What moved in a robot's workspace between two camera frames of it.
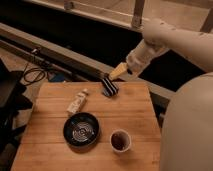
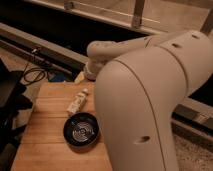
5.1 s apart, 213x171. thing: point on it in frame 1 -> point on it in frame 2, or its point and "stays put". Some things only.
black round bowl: [81, 130] stays put
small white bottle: [78, 101] stays put
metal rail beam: [75, 57] stays put
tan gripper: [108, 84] -> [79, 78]
